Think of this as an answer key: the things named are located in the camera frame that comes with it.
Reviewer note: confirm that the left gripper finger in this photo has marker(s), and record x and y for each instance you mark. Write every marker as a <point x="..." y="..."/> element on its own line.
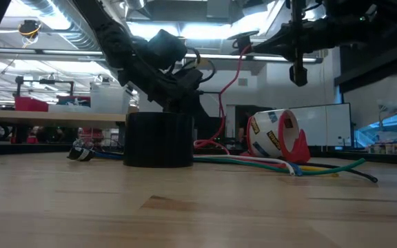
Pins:
<point x="200" y="110"/>

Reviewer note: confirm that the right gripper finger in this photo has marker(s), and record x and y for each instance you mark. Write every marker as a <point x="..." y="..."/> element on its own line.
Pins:
<point x="277" y="50"/>
<point x="277" y="38"/>

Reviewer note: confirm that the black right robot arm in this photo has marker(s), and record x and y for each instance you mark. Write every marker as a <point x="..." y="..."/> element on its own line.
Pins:
<point x="357" y="27"/>

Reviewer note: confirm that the black computer monitor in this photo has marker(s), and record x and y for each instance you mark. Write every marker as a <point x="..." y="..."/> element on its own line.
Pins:
<point x="214" y="136"/>

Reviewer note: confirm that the black cylindrical container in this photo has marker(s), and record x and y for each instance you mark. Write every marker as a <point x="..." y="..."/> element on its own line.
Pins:
<point x="157" y="141"/>

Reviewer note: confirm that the white plastic tote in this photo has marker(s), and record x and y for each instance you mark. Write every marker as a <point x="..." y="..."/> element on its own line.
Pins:
<point x="109" y="100"/>

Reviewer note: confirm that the white sticker-covered tape roll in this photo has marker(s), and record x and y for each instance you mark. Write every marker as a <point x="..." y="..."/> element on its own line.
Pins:
<point x="264" y="129"/>

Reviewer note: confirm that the clear safety glasses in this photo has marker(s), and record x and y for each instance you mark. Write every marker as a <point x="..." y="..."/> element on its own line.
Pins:
<point x="110" y="146"/>

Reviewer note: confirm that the whiteboard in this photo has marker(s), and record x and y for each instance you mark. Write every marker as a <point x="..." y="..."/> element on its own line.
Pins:
<point x="333" y="124"/>

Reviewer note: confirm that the red tape dispenser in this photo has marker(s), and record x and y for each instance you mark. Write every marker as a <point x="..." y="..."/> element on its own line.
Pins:
<point x="300" y="151"/>

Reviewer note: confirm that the ceiling light bar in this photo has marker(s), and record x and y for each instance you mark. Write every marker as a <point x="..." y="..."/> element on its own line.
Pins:
<point x="64" y="52"/>

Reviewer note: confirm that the wooden workbench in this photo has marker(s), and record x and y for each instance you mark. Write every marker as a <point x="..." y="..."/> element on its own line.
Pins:
<point x="47" y="118"/>

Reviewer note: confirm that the red box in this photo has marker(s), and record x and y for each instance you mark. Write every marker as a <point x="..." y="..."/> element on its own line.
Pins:
<point x="29" y="105"/>

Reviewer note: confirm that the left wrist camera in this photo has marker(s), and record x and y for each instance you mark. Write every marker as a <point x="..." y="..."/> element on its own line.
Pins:
<point x="193" y="79"/>

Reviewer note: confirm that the silver ventilation duct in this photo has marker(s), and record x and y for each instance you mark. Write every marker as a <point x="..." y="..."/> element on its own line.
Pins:
<point x="81" y="41"/>

